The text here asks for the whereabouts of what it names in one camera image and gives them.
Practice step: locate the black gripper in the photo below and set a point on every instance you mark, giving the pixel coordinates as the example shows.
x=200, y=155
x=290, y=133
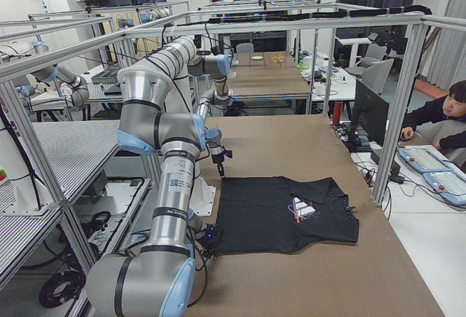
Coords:
x=218, y=157

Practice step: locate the black printed t-shirt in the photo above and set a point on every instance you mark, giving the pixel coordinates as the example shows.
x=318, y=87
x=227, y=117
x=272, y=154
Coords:
x=281, y=215

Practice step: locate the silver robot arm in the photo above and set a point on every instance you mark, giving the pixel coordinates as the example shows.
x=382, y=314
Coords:
x=158, y=280
x=166, y=99

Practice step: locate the striped workbench table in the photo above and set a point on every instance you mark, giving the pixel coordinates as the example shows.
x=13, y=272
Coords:
x=64, y=160

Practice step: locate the black computer monitor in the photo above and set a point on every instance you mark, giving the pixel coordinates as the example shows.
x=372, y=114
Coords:
x=369, y=119

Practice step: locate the blue teach pendant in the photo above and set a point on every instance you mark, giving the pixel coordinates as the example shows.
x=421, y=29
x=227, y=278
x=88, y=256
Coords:
x=423, y=161

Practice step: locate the seated person in black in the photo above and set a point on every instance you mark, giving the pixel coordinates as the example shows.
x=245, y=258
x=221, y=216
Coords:
x=449, y=107

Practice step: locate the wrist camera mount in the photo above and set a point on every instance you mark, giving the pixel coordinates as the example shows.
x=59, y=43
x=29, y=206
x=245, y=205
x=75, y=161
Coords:
x=210, y=239
x=228, y=153

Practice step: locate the aluminium cage frame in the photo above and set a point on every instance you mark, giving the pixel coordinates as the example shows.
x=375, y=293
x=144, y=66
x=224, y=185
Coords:
x=211, y=28

